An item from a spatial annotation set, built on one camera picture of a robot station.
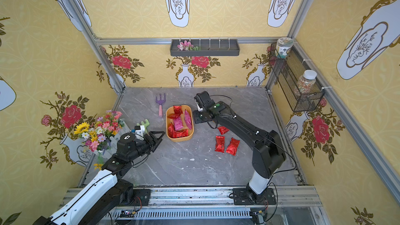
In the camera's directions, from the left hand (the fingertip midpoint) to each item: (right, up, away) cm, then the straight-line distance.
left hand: (159, 134), depth 80 cm
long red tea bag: (+6, +10, +23) cm, 26 cm away
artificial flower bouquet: (-31, 0, -2) cm, 31 cm away
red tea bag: (+39, -9, +8) cm, 41 cm away
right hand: (+21, +10, +7) cm, 24 cm away
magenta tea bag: (+13, +5, +17) cm, 22 cm away
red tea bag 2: (+32, -8, +8) cm, 34 cm away
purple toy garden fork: (-8, +16, +34) cm, 38 cm away
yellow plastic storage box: (+4, -2, +12) cm, 13 cm away
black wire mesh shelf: (+76, +36, +18) cm, 86 cm away
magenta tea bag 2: (+7, +3, +17) cm, 18 cm away
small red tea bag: (+35, 0, +15) cm, 38 cm away
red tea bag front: (+5, -2, +12) cm, 13 cm away
